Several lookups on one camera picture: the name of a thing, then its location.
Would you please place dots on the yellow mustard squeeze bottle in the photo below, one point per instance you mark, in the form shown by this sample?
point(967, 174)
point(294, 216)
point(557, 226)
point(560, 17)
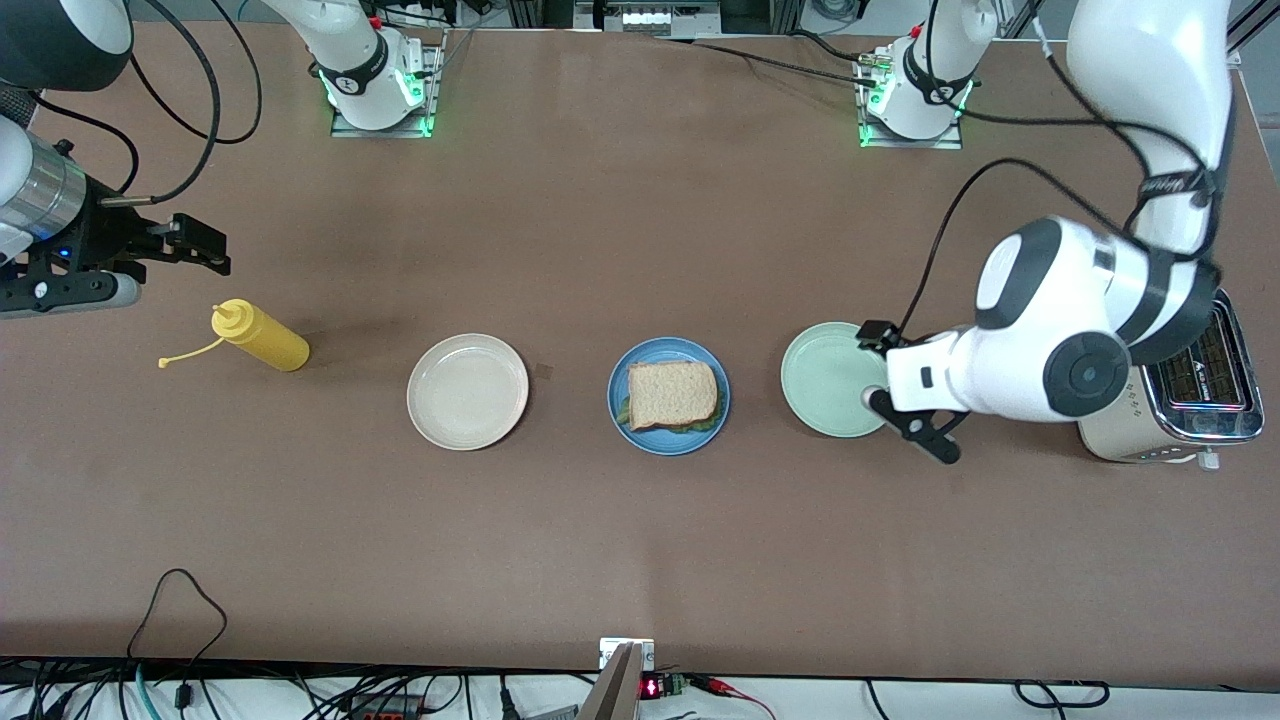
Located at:
point(270, 345)

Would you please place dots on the grey metal camera pole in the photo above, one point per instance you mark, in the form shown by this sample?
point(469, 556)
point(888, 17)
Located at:
point(615, 695)

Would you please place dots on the red clip lead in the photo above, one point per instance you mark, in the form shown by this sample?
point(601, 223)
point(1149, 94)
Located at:
point(715, 685)

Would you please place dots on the green lettuce leaf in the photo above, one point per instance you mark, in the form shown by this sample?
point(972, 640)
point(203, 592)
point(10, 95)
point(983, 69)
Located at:
point(712, 421)

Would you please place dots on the toasted bread slice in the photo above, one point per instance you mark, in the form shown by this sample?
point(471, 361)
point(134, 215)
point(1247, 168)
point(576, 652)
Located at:
point(670, 393)

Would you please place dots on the blue plate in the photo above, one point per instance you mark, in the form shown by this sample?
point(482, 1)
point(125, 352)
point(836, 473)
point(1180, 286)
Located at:
point(668, 446)

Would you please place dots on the white metal clamp bracket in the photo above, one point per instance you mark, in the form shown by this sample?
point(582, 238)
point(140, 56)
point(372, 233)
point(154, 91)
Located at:
point(610, 652)

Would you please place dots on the lit power unit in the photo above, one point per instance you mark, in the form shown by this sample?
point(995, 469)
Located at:
point(650, 18)

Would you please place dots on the cream and chrome toaster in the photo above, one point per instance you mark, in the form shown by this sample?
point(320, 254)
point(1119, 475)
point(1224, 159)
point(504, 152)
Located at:
point(1210, 400)

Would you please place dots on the beige plate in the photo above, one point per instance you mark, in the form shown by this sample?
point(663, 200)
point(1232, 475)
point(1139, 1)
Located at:
point(467, 392)

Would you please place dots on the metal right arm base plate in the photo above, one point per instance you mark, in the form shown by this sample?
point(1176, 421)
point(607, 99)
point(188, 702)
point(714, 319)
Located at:
point(380, 133)

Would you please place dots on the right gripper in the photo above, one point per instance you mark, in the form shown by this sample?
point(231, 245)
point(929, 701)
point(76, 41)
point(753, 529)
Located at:
point(108, 232)

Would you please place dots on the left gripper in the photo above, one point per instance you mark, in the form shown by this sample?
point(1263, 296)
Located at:
point(876, 335)

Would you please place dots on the red LED display module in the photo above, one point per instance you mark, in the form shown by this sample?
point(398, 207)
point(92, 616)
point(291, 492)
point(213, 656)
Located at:
point(652, 688)

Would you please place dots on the pale green plate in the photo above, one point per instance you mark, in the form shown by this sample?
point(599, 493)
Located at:
point(820, 380)

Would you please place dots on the black mesh chair back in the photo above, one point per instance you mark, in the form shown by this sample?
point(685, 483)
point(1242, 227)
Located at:
point(12, 105)

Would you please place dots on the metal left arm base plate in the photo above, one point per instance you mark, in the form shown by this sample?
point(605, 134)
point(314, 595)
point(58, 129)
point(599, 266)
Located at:
point(910, 143)

